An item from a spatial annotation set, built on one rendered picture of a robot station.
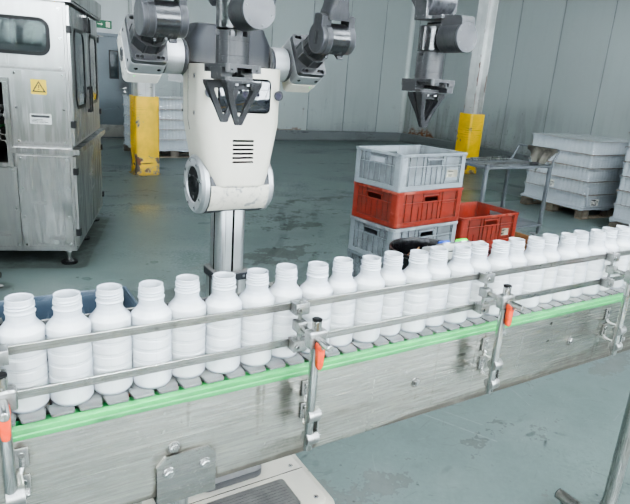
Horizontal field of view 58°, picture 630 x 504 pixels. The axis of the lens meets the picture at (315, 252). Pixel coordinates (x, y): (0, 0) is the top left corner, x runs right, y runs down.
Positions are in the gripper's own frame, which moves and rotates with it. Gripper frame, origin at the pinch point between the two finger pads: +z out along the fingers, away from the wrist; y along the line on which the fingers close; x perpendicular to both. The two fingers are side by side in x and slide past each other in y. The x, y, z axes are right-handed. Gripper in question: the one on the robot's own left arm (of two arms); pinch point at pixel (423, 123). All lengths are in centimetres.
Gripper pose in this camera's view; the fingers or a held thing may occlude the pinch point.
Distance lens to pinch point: 128.9
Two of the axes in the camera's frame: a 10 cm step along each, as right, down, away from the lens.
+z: -0.6, 9.6, 2.7
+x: -8.6, 0.9, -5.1
